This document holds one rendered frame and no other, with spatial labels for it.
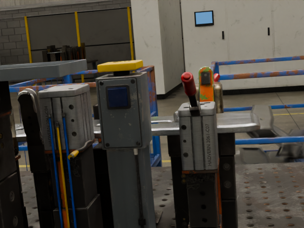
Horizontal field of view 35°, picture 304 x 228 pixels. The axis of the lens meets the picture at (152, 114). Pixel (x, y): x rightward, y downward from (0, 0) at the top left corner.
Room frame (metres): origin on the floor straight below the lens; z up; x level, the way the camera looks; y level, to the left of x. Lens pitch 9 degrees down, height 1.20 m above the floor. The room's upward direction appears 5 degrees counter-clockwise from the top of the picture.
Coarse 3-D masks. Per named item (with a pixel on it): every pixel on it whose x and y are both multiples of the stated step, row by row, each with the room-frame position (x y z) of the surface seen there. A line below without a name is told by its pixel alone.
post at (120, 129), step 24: (144, 72) 0.76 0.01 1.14; (144, 96) 0.73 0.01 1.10; (120, 120) 0.71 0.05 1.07; (144, 120) 0.72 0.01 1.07; (120, 144) 0.71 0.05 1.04; (144, 144) 0.71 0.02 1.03; (120, 168) 0.72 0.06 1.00; (144, 168) 0.72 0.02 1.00; (120, 192) 0.72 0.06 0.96; (144, 192) 0.71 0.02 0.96; (120, 216) 0.72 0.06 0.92; (144, 216) 0.71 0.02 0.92
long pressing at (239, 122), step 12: (96, 120) 1.17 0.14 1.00; (156, 120) 1.10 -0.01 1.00; (168, 120) 1.09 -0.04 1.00; (228, 120) 1.03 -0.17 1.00; (240, 120) 1.02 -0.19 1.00; (252, 120) 1.01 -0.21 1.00; (24, 132) 1.09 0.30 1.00; (96, 132) 1.01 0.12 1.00; (156, 132) 0.98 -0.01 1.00; (168, 132) 0.98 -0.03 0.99; (228, 132) 0.96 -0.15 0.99; (240, 132) 0.95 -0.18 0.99
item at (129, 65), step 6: (138, 60) 0.76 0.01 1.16; (102, 66) 0.72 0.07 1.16; (108, 66) 0.72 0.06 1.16; (114, 66) 0.72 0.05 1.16; (120, 66) 0.72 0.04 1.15; (126, 66) 0.71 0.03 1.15; (132, 66) 0.71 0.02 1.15; (138, 66) 0.73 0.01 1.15; (114, 72) 0.74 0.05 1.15; (120, 72) 0.73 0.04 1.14; (126, 72) 0.74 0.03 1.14
